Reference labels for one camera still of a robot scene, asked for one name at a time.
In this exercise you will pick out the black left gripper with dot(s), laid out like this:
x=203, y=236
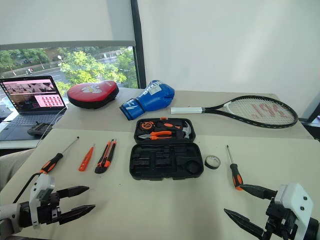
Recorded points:
x=51, y=210

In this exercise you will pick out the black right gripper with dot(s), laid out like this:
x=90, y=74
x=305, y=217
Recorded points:
x=280, y=222

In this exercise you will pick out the short orange black screwdriver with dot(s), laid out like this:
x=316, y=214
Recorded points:
x=235, y=175

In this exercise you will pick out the orange test pen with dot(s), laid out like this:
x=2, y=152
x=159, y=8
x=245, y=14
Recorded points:
x=86, y=160

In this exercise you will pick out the long orange black screwdriver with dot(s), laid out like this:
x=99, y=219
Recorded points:
x=51, y=162

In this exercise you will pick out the orange black utility knife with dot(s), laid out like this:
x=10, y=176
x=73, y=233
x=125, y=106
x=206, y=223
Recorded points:
x=106, y=157

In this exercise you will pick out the black electrical tape roll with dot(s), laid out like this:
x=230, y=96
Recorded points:
x=207, y=163

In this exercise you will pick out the black tool case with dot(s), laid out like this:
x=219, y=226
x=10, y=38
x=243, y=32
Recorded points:
x=165, y=162

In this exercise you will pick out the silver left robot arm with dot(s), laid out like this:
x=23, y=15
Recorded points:
x=10, y=215

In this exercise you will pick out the beige cloth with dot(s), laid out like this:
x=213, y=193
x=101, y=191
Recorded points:
x=12, y=165

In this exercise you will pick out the black handheld controller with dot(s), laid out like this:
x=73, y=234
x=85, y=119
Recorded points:
x=40, y=129

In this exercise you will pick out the white side desk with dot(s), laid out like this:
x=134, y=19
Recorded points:
x=17, y=144

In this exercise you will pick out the black tennis racket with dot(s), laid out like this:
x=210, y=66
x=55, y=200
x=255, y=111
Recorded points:
x=220, y=110

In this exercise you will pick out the orange black tape measure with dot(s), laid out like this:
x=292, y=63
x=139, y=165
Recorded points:
x=146, y=125

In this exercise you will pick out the red boxing focus pad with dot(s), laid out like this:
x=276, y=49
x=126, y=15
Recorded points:
x=92, y=96

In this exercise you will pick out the grey laptop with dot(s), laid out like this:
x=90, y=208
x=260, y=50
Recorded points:
x=30, y=95

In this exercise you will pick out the blue boxing glove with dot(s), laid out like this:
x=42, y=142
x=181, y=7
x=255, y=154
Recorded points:
x=150, y=100

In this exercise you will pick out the white roller blind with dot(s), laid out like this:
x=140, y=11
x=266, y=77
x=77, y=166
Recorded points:
x=62, y=20

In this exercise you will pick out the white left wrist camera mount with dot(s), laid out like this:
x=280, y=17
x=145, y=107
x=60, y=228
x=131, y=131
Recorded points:
x=42, y=186

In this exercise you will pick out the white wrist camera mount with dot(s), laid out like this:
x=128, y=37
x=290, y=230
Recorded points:
x=297, y=200
x=42, y=186

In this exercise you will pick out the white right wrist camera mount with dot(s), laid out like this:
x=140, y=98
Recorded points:
x=297, y=200

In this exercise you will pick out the black frame stand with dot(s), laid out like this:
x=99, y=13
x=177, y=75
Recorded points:
x=311, y=117

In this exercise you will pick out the black window frame post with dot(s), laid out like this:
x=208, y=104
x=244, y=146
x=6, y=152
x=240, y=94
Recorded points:
x=138, y=45

